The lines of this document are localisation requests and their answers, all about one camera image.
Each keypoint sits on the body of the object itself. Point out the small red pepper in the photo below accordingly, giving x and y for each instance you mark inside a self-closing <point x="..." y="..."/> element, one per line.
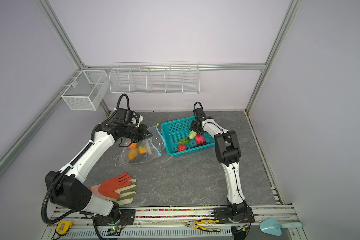
<point x="181" y="148"/>

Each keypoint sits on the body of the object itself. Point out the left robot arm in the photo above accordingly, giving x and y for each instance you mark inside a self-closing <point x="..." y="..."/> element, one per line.
<point x="66" y="187"/>

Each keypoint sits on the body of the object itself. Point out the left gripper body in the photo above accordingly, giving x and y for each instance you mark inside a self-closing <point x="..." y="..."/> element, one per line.
<point x="135" y="133"/>

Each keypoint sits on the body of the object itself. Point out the pink red round fruit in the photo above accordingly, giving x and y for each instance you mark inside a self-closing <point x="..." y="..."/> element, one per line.
<point x="199" y="139"/>

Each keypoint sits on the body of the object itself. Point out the white radish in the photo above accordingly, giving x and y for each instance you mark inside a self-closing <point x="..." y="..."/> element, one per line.
<point x="192" y="135"/>

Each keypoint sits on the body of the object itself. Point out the green vegetable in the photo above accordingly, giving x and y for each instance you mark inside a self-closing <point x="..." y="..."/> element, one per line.
<point x="184" y="141"/>

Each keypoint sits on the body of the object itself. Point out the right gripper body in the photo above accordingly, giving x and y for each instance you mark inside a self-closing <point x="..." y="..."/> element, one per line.
<point x="194" y="127"/>

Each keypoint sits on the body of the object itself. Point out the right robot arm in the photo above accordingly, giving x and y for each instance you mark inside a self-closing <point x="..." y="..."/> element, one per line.
<point x="228" y="154"/>

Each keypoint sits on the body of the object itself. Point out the teal plastic basket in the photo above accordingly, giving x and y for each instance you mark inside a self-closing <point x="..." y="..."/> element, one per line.
<point x="175" y="130"/>

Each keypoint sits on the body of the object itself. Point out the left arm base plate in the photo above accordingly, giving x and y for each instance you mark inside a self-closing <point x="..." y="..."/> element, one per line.
<point x="123" y="217"/>

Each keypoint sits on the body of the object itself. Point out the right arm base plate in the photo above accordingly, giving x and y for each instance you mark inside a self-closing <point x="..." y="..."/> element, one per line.
<point x="226" y="216"/>

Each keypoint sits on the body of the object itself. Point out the small orange fruit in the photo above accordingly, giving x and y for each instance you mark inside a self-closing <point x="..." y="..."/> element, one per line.
<point x="133" y="145"/>

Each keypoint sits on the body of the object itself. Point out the yellow orange mango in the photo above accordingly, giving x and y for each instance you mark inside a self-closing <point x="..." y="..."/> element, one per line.
<point x="133" y="153"/>

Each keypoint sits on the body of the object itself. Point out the light blue scoop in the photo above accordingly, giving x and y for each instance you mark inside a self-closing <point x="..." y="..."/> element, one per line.
<point x="271" y="226"/>

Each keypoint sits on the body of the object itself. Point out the white slotted cable duct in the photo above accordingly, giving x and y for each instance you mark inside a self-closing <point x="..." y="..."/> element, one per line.
<point x="150" y="233"/>

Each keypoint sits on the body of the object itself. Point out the white wire shelf basket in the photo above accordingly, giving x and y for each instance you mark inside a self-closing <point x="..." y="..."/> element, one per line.
<point x="155" y="78"/>

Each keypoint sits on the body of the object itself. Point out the yellow handled pliers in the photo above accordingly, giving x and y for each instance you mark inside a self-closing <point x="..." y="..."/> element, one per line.
<point x="202" y="225"/>

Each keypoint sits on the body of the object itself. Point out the clear zip top bag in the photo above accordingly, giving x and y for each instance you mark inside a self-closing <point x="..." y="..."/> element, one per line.
<point x="155" y="145"/>

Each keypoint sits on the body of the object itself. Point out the red white work glove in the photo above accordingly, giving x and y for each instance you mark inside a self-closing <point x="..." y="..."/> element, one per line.
<point x="120" y="190"/>

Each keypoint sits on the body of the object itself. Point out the white mesh box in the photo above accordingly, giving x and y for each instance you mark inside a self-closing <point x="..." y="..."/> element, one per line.
<point x="87" y="90"/>

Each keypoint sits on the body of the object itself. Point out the yellow tape measure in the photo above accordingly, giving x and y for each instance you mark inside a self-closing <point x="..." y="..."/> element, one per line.
<point x="63" y="228"/>

